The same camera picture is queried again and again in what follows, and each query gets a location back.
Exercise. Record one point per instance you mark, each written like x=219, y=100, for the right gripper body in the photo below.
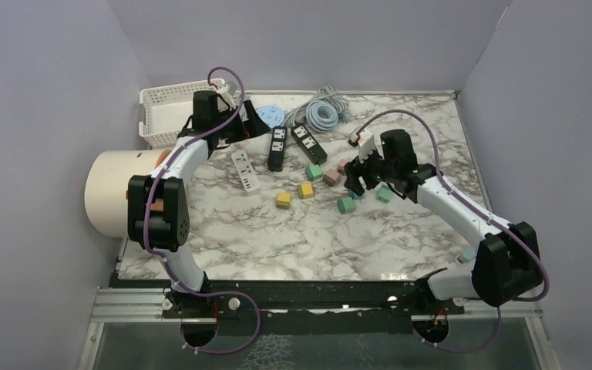
x=375, y=169

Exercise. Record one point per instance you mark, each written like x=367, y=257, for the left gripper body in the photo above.
x=233, y=131

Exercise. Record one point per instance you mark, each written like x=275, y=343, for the blue round power socket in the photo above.
x=271, y=115

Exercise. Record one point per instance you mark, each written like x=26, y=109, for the green plug adapter white strip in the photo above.
x=384, y=194

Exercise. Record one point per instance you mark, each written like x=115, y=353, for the teal plug adapter round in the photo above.
x=354, y=195

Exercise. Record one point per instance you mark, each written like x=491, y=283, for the black power strip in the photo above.
x=275, y=158
x=310, y=146

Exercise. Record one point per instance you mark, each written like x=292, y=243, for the pink plug adapter round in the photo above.
x=331, y=177

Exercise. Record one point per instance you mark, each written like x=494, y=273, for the white power strip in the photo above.
x=245, y=171

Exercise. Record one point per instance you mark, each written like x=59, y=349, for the yellow plug adapter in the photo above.
x=305, y=190
x=283, y=200

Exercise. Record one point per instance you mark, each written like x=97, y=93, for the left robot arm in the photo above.
x=157, y=212

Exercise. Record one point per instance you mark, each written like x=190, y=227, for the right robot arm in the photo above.
x=505, y=263

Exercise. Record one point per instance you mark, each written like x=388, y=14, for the white plastic basket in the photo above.
x=163, y=111

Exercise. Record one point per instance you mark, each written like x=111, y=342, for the light blue small device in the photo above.
x=466, y=256

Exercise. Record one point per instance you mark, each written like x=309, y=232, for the cream cylinder container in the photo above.
x=106, y=187

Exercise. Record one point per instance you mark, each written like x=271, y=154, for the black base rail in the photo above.
x=241, y=308

